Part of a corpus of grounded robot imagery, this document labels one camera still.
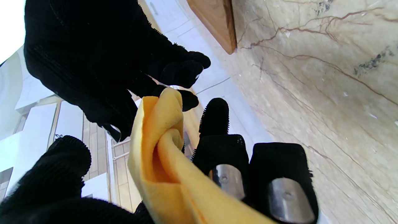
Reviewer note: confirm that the brown wooden tray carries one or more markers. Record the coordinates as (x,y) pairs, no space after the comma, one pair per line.
(214,18)

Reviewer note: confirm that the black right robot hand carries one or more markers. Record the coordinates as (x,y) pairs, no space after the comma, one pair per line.
(93,56)

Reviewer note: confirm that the orange cloth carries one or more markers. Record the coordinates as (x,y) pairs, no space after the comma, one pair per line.
(161,118)

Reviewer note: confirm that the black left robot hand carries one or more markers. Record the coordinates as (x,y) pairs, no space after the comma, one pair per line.
(279,161)

